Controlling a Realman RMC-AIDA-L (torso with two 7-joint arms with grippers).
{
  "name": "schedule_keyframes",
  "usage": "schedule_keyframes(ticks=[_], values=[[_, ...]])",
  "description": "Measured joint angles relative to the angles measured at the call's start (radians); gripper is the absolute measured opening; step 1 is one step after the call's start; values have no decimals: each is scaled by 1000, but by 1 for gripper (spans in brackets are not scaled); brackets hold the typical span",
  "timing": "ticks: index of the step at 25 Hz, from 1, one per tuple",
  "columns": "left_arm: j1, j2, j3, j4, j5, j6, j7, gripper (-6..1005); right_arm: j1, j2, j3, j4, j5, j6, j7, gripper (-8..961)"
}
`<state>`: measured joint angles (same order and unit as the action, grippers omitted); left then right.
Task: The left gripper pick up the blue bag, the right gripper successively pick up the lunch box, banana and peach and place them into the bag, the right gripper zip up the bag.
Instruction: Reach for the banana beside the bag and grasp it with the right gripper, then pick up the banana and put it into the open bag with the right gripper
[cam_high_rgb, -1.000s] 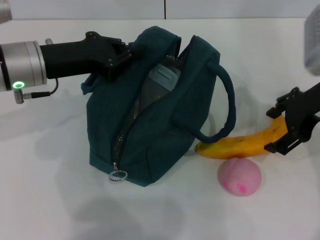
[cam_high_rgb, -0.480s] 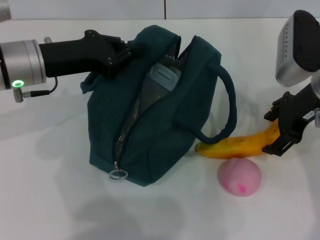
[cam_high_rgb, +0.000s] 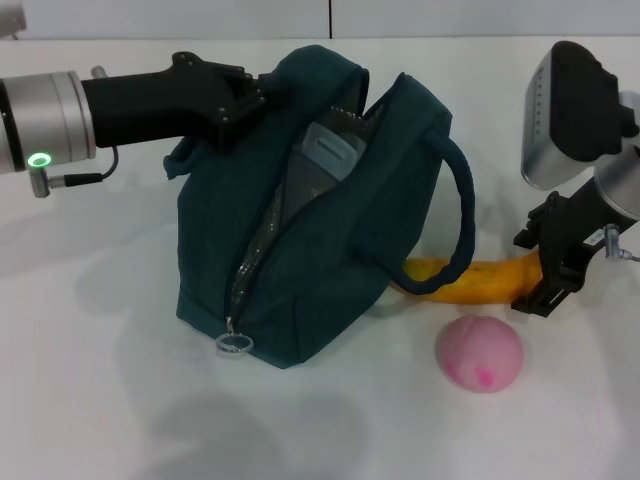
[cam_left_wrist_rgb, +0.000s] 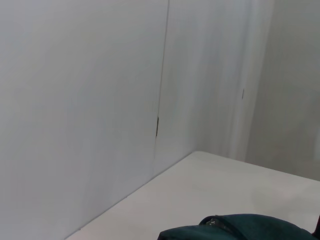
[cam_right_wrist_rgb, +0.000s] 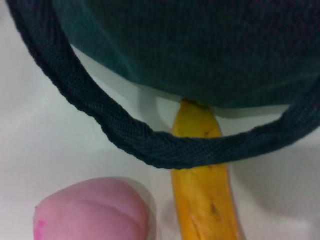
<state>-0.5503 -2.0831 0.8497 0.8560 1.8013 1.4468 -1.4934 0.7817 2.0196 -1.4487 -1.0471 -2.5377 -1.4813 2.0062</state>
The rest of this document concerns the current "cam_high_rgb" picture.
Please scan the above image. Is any pink peach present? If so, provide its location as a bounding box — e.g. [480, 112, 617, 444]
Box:
[435, 314, 526, 396]

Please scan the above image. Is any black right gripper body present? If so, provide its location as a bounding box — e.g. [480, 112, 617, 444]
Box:
[536, 177, 622, 275]

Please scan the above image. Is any clear plastic lunch box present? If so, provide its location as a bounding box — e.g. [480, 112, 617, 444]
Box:
[289, 119, 369, 184]

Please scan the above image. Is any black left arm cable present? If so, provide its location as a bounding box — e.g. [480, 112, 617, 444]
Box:
[49, 144, 120, 187]

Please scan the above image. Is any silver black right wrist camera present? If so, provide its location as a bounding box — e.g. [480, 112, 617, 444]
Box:
[519, 40, 640, 192]

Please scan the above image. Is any yellow banana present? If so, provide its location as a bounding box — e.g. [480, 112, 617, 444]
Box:
[389, 252, 544, 306]

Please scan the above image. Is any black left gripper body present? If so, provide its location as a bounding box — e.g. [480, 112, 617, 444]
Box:
[79, 50, 265, 150]

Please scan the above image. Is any dark teal insulated lunch bag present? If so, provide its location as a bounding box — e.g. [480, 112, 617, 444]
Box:
[162, 43, 475, 372]

